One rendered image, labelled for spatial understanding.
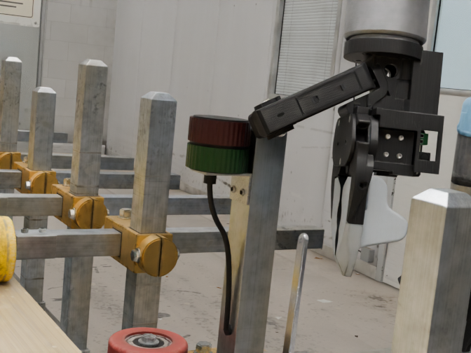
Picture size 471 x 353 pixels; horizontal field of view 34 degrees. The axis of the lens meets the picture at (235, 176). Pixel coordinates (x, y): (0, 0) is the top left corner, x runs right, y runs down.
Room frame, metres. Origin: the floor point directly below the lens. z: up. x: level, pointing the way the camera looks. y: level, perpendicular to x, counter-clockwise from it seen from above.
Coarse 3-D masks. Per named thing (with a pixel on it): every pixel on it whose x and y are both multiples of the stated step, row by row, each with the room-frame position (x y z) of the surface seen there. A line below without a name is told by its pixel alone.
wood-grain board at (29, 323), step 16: (0, 288) 0.88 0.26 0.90; (16, 288) 0.89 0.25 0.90; (0, 304) 0.82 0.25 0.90; (16, 304) 0.83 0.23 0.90; (32, 304) 0.83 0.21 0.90; (0, 320) 0.77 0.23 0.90; (16, 320) 0.78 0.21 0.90; (32, 320) 0.78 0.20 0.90; (48, 320) 0.79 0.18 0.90; (0, 336) 0.73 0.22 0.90; (16, 336) 0.73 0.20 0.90; (32, 336) 0.74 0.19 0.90; (48, 336) 0.74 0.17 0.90; (64, 336) 0.74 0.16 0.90; (0, 352) 0.69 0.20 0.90; (16, 352) 0.69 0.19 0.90; (32, 352) 0.69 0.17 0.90; (48, 352) 0.70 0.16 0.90; (64, 352) 0.70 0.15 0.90; (80, 352) 0.71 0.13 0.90
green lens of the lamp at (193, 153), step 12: (192, 144) 0.71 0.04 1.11; (192, 156) 0.71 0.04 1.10; (204, 156) 0.70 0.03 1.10; (216, 156) 0.70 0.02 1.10; (228, 156) 0.70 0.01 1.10; (240, 156) 0.70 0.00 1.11; (192, 168) 0.70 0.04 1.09; (204, 168) 0.70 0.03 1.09; (216, 168) 0.70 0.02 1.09; (228, 168) 0.70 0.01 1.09; (240, 168) 0.71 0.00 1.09
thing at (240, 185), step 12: (228, 120) 0.70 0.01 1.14; (240, 120) 0.71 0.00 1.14; (204, 144) 0.70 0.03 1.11; (204, 180) 0.72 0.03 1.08; (216, 180) 0.72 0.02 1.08; (240, 180) 0.74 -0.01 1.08; (240, 192) 0.73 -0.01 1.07; (216, 216) 0.72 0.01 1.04; (228, 252) 0.73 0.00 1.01; (228, 264) 0.73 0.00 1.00; (228, 276) 0.73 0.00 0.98; (228, 288) 0.73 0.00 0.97; (228, 300) 0.73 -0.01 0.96; (228, 312) 0.73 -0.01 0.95; (228, 324) 0.73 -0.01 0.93
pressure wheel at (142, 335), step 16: (112, 336) 0.74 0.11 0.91; (128, 336) 0.75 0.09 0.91; (144, 336) 0.74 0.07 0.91; (160, 336) 0.76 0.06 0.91; (176, 336) 0.76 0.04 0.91; (112, 352) 0.72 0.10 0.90; (128, 352) 0.71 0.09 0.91; (144, 352) 0.71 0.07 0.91; (160, 352) 0.71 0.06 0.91; (176, 352) 0.72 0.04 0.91
